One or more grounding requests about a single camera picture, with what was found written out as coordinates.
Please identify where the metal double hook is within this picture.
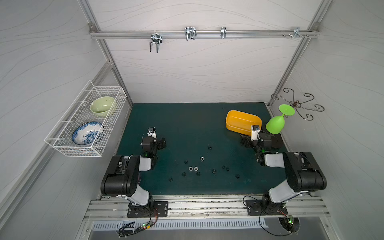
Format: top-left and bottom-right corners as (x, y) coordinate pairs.
(150, 33), (163, 53)

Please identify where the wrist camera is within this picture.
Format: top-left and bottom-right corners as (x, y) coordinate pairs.
(147, 127), (157, 139)
(251, 125), (261, 141)

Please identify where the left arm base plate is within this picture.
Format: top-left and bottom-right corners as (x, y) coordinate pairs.
(127, 201), (169, 218)

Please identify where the yellow plastic storage box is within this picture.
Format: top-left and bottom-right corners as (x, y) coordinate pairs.
(225, 110), (262, 136)

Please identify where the blue white patterned bowl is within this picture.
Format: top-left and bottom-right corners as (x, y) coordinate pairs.
(72, 122), (104, 146)

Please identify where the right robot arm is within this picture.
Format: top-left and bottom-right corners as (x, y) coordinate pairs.
(241, 133), (327, 210)

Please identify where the green plastic goblet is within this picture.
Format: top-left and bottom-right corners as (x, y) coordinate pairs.
(266, 104), (295, 135)

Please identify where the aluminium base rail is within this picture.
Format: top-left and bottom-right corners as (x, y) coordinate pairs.
(83, 195), (331, 221)

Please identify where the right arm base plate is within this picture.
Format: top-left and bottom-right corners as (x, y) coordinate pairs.
(244, 199), (288, 216)

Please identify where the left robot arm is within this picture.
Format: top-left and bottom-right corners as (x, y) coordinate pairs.
(101, 136), (167, 206)

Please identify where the green ceramic bowl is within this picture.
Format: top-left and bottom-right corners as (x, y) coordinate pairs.
(90, 96), (117, 118)

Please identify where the metal bracket hook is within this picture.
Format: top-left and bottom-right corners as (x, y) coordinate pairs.
(282, 27), (306, 39)

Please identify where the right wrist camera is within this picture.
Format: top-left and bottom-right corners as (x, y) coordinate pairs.
(251, 125), (261, 141)

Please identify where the aluminium top rail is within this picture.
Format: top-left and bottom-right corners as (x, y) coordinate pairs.
(88, 23), (320, 40)

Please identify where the white wire basket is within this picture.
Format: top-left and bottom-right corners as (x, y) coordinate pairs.
(45, 81), (127, 158)

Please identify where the metal clip hook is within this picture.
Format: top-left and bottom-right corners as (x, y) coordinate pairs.
(184, 27), (197, 42)

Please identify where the small metal hook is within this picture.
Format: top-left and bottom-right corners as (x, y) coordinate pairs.
(220, 27), (227, 39)

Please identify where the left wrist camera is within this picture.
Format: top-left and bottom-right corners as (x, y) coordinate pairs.
(147, 127), (157, 139)

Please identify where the black scroll wall hook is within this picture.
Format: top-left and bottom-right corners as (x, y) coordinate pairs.
(271, 88), (325, 121)

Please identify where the black cylinder stand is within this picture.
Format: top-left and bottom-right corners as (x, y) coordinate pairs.
(270, 133), (285, 149)

